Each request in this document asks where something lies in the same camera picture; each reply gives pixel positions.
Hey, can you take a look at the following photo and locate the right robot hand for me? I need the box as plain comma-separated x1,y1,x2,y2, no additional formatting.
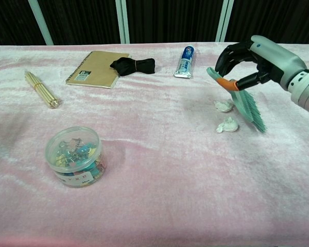
214,34,308,92

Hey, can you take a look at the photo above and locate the crumpled white paper ball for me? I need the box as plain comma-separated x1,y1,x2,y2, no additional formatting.
213,98,235,113
216,116,240,133

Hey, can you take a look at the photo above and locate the blue white toothpaste tube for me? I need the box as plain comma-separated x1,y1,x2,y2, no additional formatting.
173,45,197,79

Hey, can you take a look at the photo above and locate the black cloth bundle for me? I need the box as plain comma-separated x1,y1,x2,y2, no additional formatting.
110,57,156,77

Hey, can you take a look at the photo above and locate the pink velvet table cloth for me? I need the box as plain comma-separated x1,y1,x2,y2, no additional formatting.
0,42,309,247

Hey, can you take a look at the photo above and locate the brown spiral notebook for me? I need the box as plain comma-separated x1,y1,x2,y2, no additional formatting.
65,50,131,90

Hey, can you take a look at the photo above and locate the clear tub of binder clips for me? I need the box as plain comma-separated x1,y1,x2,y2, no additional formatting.
45,126,106,189

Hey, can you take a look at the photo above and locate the bundle of wooden sticks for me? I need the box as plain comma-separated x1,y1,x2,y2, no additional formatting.
24,70,61,109

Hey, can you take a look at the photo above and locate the white metal frame post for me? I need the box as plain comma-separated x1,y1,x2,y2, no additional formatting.
27,0,54,46
215,0,235,43
115,0,131,44

